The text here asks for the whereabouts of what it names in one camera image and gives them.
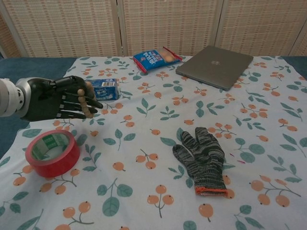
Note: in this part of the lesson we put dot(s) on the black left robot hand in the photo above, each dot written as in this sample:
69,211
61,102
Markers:
44,100

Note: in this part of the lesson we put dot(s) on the blue sandwich cookie package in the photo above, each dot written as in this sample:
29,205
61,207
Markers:
106,91

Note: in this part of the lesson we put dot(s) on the red tape roll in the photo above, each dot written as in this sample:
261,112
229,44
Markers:
60,162

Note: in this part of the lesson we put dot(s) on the blue red snack bag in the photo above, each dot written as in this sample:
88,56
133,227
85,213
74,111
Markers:
148,61

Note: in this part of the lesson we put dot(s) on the floral fruit print tablecloth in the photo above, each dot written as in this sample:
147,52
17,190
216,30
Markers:
153,172

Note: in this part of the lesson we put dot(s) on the woven folding screen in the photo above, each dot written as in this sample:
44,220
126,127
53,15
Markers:
153,26

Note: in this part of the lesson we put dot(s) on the grey knit work glove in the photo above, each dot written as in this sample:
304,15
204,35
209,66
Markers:
204,158

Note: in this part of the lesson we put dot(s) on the grey closed laptop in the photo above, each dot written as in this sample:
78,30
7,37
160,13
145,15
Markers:
213,67

